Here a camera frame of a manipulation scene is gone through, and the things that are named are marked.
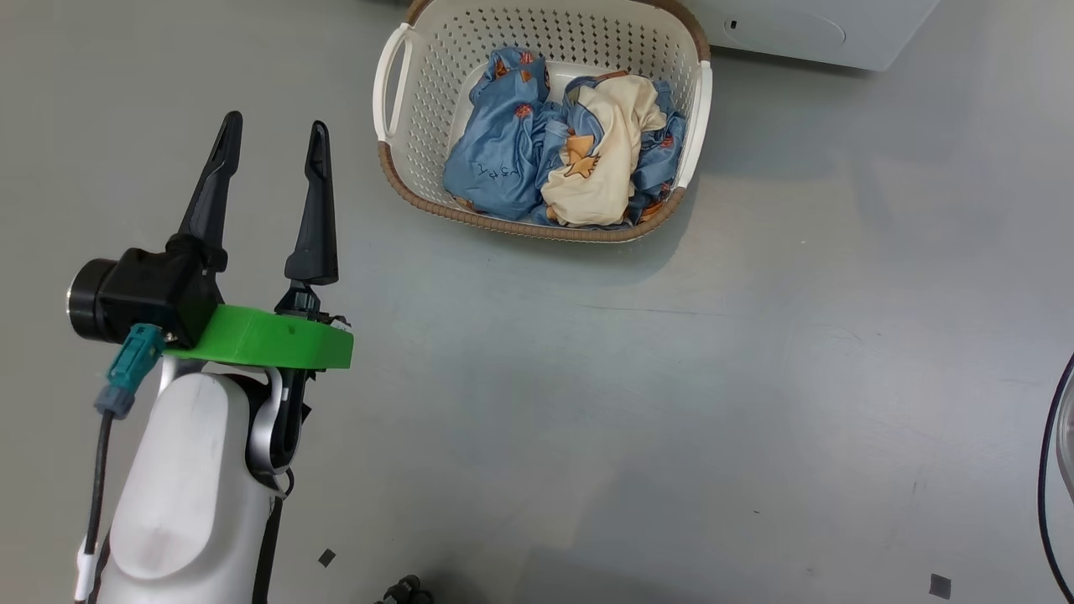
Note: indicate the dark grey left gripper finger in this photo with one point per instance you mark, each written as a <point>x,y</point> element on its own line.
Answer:
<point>317,218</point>
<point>214,193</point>

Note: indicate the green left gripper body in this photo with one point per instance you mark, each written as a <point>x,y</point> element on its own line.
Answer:
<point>268,340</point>

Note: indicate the blue and cream printed garment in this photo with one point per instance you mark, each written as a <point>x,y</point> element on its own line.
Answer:
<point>604,159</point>

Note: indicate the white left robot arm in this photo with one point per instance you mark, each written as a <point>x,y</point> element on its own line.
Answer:
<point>185,486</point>

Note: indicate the black robot base knobs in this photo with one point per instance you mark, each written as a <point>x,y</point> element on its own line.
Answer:
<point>407,591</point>

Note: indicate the cream perforated laundry basket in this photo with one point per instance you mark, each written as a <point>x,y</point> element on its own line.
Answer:
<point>436,50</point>

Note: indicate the white washing machine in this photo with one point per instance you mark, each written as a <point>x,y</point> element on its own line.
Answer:
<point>873,25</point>

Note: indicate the small black floor tape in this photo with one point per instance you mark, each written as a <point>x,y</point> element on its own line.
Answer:
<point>941,586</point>
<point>327,558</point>

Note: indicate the oval washer filter cover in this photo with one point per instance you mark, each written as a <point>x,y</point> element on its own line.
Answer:
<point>784,29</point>

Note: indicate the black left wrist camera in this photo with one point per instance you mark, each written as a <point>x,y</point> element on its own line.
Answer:
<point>151,289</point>

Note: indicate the teal left camera connector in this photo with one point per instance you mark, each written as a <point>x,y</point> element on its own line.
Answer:
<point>134,356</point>

